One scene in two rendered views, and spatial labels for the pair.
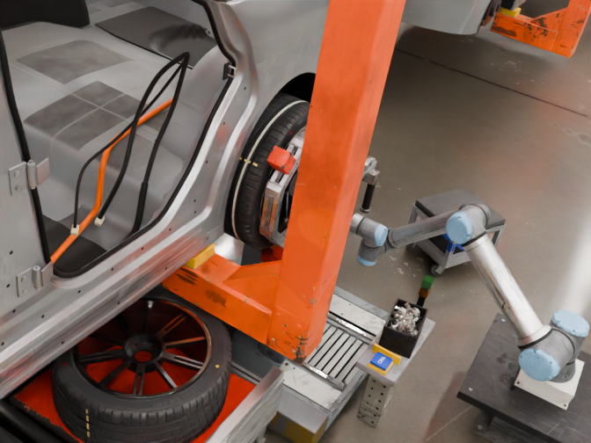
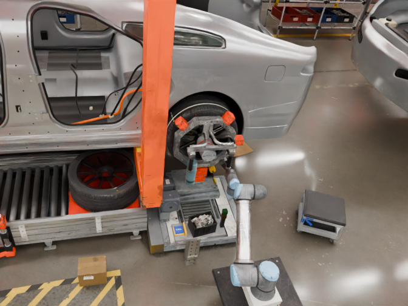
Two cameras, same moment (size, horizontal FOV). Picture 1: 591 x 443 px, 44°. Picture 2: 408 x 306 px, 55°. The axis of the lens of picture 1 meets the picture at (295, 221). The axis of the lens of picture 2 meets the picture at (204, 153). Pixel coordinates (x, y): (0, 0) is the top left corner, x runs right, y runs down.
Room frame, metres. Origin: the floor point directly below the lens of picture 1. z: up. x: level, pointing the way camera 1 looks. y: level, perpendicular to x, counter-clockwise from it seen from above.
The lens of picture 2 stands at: (0.72, -1.92, 3.05)
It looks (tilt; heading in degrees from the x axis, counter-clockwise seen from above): 41 degrees down; 45
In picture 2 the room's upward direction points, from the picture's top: 9 degrees clockwise
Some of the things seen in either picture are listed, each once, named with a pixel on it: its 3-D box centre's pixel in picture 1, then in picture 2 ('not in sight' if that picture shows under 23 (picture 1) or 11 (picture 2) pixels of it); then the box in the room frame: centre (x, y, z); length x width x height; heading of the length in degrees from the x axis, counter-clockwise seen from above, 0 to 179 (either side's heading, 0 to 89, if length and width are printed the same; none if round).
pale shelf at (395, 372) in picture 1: (397, 343); (198, 230); (2.20, -0.51, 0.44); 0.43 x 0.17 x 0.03; 155
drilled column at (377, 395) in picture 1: (382, 384); (192, 246); (2.17, -0.49, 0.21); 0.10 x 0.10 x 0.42; 65
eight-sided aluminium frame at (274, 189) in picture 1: (302, 185); (204, 142); (2.60, 0.00, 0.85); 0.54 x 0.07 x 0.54; 155
